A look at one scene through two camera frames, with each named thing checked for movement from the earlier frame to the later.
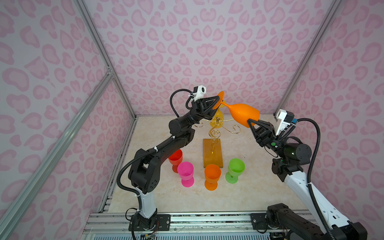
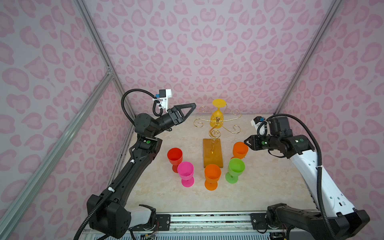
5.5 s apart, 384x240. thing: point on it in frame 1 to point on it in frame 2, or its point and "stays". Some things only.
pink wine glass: x=186 y=170 stays
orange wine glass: x=212 y=173 stays
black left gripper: x=199 y=111 to x=175 y=117
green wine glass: x=236 y=167 stays
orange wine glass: x=242 y=113 to x=240 y=150
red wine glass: x=175 y=159 stays
